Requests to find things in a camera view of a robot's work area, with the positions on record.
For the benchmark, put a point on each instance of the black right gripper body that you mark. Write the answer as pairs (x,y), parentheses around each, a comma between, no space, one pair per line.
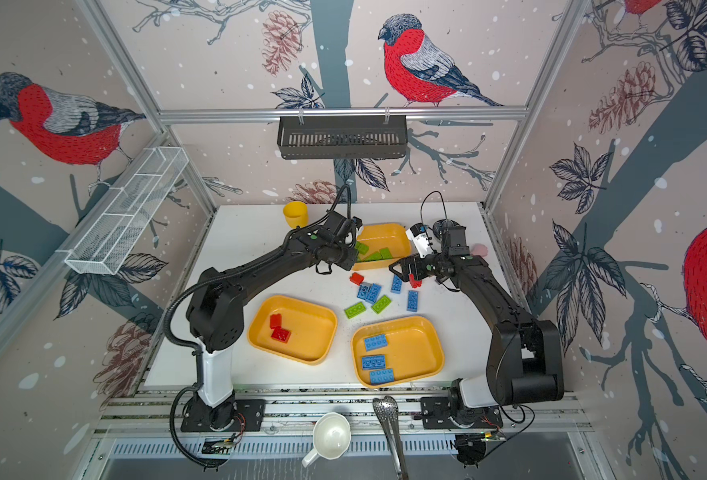
(433,265)

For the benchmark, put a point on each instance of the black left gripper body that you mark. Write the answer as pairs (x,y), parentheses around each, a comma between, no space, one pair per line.
(344,255)

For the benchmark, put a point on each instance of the green lego brick long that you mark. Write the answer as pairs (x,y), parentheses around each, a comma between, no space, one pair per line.
(362,248)

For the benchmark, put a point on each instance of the blue lego brick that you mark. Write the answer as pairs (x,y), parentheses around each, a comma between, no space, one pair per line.
(373,362)
(396,285)
(369,292)
(412,301)
(375,342)

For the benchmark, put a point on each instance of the small red lego brick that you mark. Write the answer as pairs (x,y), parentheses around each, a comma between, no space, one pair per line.
(275,321)

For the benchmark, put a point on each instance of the blue lego brick low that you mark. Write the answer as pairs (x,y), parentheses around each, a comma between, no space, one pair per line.
(382,376)

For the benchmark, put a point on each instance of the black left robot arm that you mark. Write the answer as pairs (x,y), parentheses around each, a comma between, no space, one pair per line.
(208,317)

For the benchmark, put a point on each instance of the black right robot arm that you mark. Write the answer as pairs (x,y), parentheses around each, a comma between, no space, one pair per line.
(524,365)

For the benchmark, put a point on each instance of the large green lego plate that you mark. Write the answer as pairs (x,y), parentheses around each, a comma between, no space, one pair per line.
(384,254)

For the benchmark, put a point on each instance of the yellow tray far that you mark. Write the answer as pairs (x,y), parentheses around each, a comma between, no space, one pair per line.
(377,236)

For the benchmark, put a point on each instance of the yellow tray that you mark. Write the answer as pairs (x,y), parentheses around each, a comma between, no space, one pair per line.
(313,329)
(414,351)
(377,236)

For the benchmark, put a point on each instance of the pink plastic toy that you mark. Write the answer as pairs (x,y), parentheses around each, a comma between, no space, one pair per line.
(480,250)

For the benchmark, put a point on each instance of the yellow plastic goblet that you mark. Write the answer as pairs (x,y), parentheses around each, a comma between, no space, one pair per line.
(296,214)

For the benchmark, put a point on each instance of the yellow tray near left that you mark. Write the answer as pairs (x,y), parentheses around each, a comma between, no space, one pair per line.
(313,329)

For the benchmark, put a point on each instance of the yellow tray near right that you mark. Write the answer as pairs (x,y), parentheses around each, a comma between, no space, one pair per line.
(414,351)

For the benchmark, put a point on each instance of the metal tongs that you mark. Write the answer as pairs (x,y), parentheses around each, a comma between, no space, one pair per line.
(387,412)

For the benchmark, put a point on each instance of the white measuring cup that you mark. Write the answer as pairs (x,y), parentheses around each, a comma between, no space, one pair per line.
(332,437)

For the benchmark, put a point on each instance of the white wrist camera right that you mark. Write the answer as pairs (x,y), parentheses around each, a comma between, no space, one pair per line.
(418,234)

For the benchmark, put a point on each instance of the black hanging wire basket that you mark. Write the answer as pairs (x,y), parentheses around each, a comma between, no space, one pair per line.
(346,137)

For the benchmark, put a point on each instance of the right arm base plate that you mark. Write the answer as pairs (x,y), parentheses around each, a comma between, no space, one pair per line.
(442,413)

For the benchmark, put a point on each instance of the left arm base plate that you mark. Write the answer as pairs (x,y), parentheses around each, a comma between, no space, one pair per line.
(234,415)

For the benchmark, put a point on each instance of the white wire mesh shelf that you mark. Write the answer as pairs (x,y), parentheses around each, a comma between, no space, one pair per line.
(132,205)

